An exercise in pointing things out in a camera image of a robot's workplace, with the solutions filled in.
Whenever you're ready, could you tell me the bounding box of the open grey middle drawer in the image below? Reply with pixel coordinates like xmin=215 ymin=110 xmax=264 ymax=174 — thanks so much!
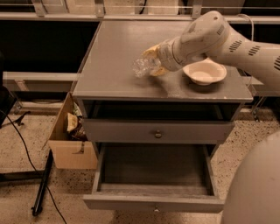
xmin=83 ymin=143 xmax=224 ymax=214

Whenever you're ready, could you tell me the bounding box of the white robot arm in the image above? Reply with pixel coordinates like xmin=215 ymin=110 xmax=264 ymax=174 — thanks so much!
xmin=140 ymin=11 xmax=280 ymax=224

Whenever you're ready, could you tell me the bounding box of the closed grey upper drawer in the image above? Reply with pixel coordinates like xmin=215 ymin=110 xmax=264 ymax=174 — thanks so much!
xmin=83 ymin=119 xmax=235 ymax=144

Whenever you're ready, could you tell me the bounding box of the round brass drawer knob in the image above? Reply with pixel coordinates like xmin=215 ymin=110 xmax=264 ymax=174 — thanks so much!
xmin=155 ymin=130 xmax=162 ymax=138

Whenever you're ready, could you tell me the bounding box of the clear plastic water bottle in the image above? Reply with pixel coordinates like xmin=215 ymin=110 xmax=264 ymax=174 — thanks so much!
xmin=132 ymin=57 xmax=160 ymax=78

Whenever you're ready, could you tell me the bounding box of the brown cardboard box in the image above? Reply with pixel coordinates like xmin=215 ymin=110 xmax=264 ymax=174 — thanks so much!
xmin=48 ymin=93 xmax=98 ymax=170

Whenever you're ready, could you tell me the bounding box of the grey wooden drawer cabinet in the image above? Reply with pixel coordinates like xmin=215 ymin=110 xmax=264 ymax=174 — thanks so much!
xmin=72 ymin=20 xmax=254 ymax=158

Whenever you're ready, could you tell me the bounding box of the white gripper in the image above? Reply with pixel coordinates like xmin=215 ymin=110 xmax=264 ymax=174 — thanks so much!
xmin=142 ymin=38 xmax=182 ymax=76

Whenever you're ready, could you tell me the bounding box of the black metal floor bar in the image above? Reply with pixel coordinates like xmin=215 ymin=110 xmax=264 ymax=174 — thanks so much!
xmin=31 ymin=150 xmax=53 ymax=217

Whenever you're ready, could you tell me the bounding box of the white hanging cable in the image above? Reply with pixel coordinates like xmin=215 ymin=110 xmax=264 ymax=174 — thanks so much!
xmin=237 ymin=13 xmax=256 ymax=42

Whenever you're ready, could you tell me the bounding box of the white paper bowl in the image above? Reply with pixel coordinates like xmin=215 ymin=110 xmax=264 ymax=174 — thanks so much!
xmin=183 ymin=59 xmax=227 ymax=86

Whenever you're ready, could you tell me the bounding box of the black floor cable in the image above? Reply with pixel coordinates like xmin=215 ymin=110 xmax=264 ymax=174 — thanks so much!
xmin=0 ymin=109 xmax=68 ymax=224

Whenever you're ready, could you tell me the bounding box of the snack bag in box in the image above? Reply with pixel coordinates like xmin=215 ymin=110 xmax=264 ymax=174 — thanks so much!
xmin=66 ymin=103 xmax=88 ymax=141

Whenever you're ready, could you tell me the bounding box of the grey metal rail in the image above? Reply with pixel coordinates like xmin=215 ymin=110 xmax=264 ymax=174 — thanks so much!
xmin=3 ymin=72 xmax=78 ymax=92

